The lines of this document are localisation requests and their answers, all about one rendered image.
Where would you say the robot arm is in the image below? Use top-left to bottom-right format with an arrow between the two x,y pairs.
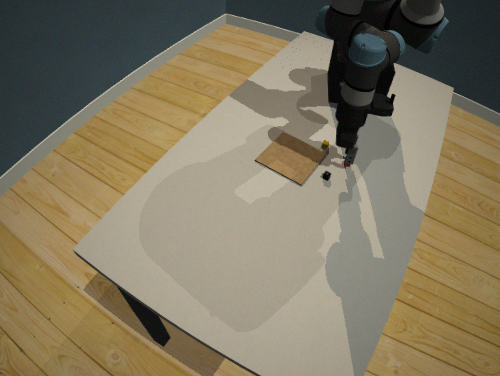
316,0 -> 449,92

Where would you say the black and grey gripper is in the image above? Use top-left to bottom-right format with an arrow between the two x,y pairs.
335,80 -> 395,165

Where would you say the tan mat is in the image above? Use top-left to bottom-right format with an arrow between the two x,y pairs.
255,132 -> 326,186

